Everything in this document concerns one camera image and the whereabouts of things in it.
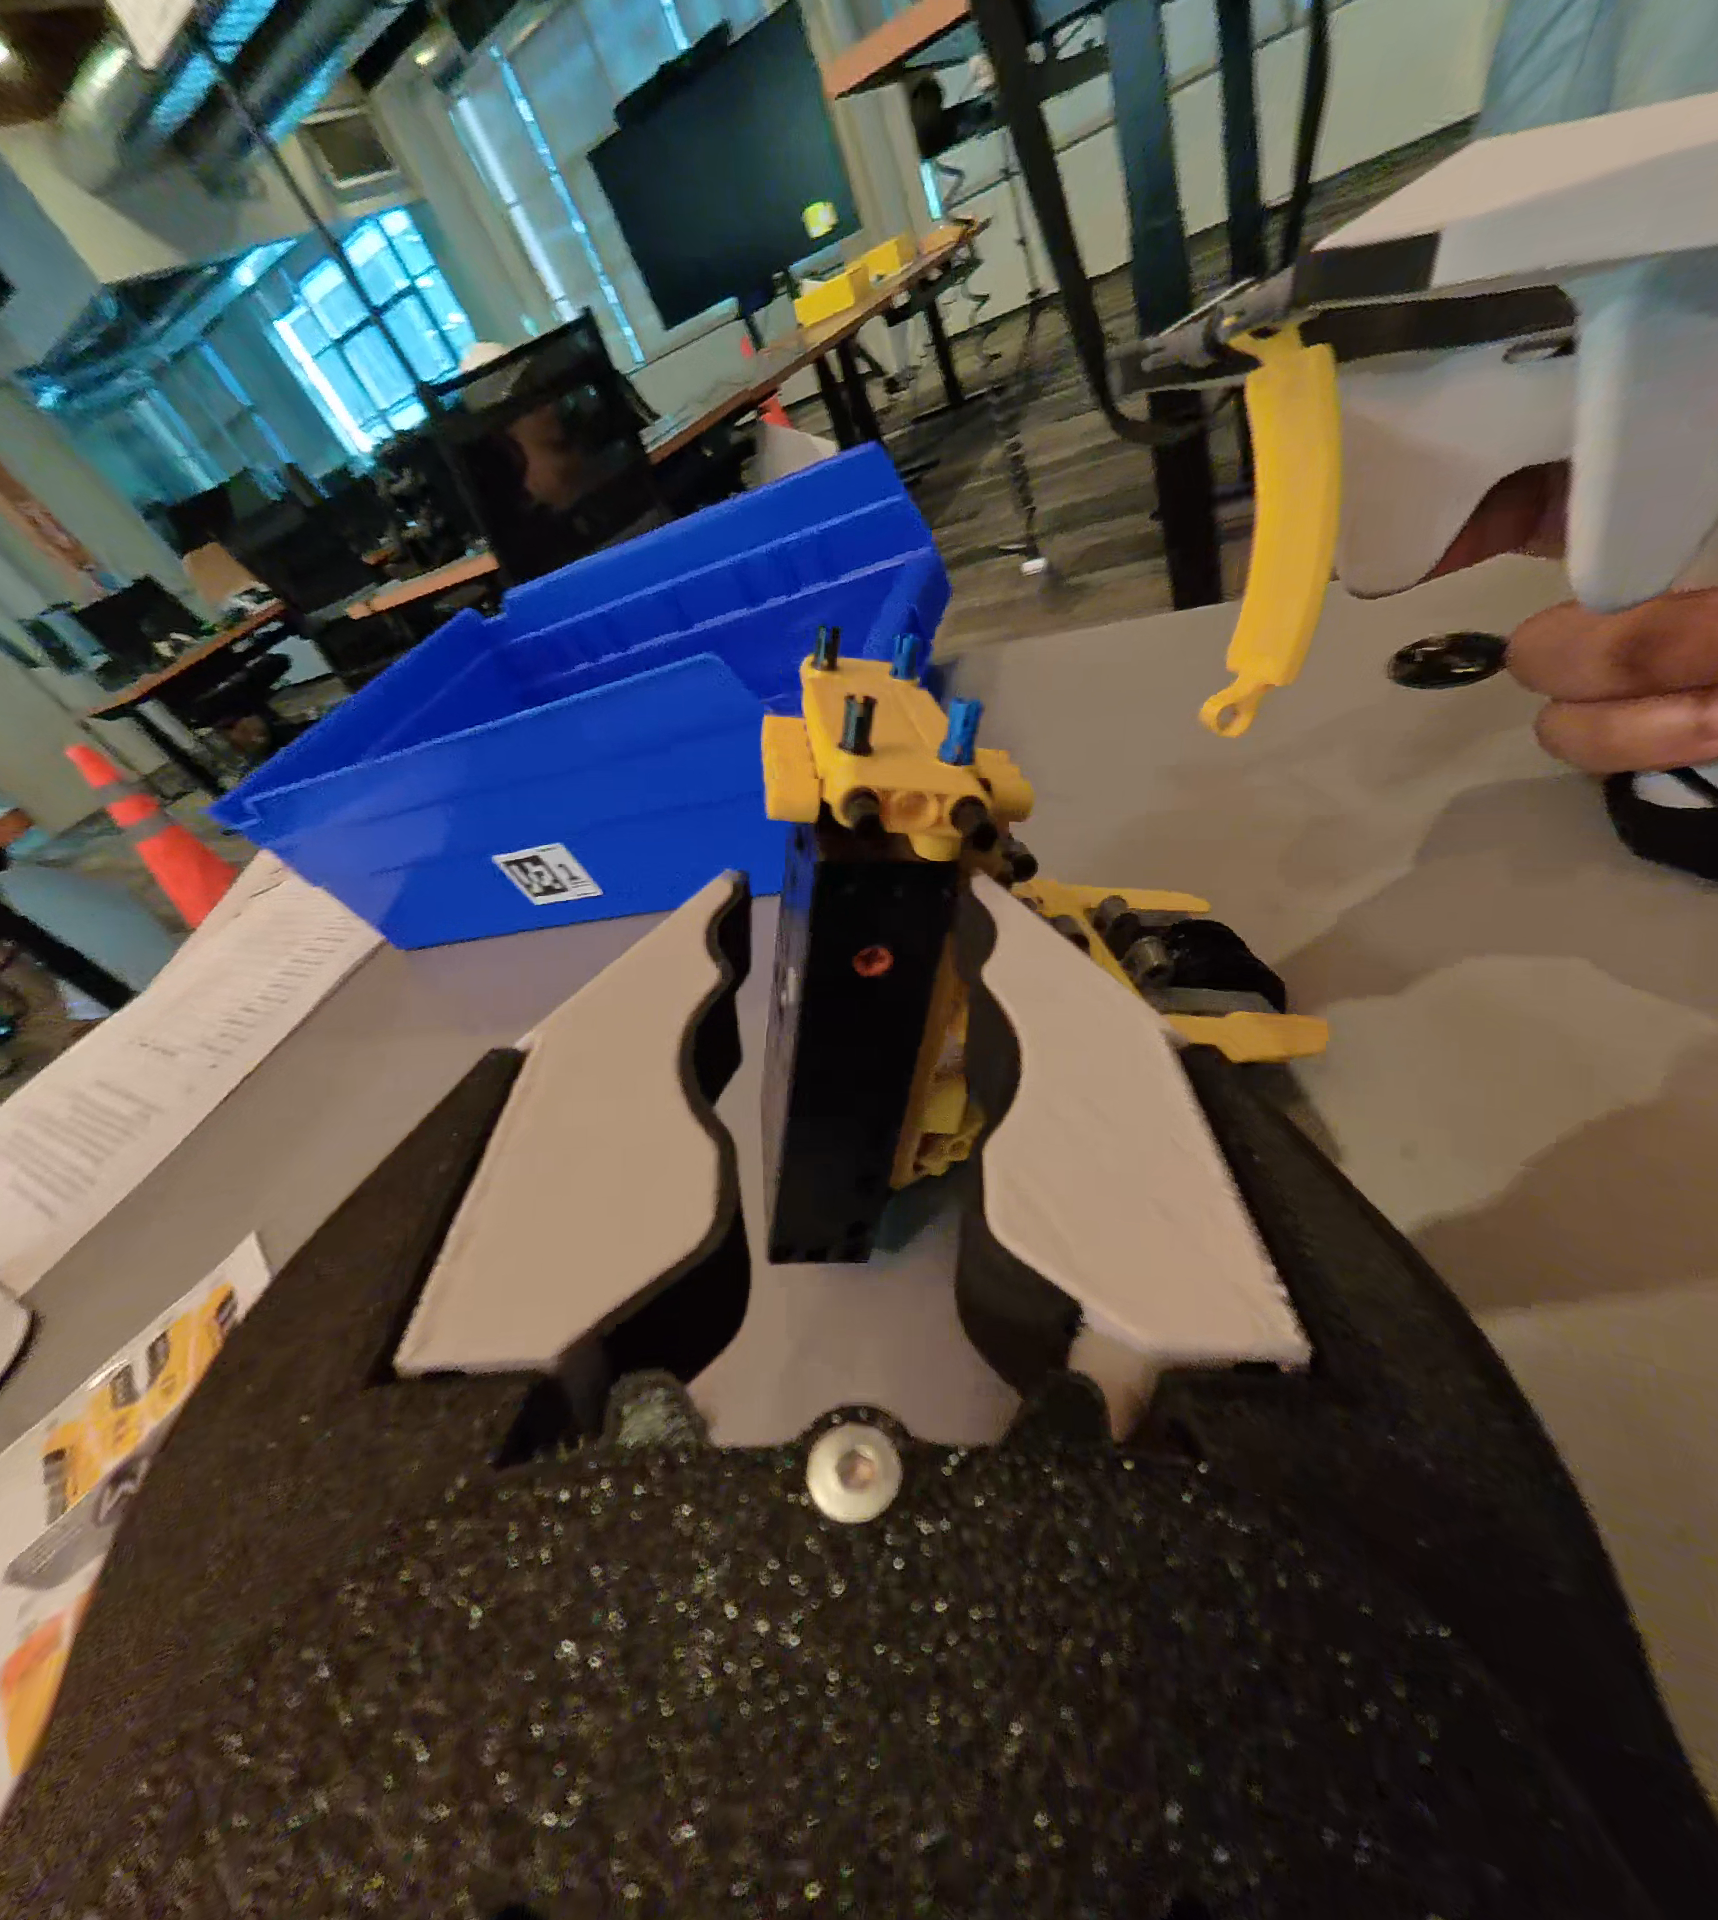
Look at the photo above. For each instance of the yellow brick panel with axle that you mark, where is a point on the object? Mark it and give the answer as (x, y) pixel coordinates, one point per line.
(1286, 511)

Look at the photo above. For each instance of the wooden standing desk black legs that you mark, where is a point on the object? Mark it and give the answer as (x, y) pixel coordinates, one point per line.
(1174, 300)

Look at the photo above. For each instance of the grey ceiling duct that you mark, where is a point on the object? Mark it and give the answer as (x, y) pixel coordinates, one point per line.
(108, 91)

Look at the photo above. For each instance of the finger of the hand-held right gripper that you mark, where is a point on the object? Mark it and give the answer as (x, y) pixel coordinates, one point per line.
(1595, 181)
(1444, 327)

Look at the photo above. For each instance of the black round desk grommet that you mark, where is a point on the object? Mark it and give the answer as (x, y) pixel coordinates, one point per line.
(1446, 661)

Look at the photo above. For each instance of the black framed screen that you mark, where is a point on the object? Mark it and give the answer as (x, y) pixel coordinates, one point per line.
(558, 451)

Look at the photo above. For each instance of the printed paper sheets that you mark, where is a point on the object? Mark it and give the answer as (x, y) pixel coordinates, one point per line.
(155, 1065)

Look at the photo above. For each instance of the yellow plastic bin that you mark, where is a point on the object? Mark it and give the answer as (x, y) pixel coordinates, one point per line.
(844, 285)

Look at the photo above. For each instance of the yellow printed leaflet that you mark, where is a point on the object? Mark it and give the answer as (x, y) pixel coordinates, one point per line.
(49, 1501)

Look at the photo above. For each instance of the orange traffic cone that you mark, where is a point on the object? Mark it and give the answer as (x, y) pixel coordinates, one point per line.
(169, 855)

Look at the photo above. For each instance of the blue plastic bin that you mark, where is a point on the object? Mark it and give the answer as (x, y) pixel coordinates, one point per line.
(618, 721)

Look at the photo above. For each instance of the black TV monitor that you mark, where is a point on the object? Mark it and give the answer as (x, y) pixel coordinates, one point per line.
(725, 164)

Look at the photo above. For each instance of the person's right hand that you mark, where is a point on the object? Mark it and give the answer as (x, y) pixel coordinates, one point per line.
(1669, 674)

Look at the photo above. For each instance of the white hanging sign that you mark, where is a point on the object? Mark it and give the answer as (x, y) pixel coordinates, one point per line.
(146, 23)

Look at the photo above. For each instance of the long wooden desk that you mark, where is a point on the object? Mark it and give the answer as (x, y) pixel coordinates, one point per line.
(829, 330)

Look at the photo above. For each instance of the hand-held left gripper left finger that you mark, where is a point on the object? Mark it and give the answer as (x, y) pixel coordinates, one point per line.
(544, 1200)

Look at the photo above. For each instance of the yellow black toy brick model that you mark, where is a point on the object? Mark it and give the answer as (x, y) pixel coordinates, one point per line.
(844, 1050)

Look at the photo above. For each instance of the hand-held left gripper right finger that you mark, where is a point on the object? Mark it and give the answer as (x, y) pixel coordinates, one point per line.
(1145, 1200)

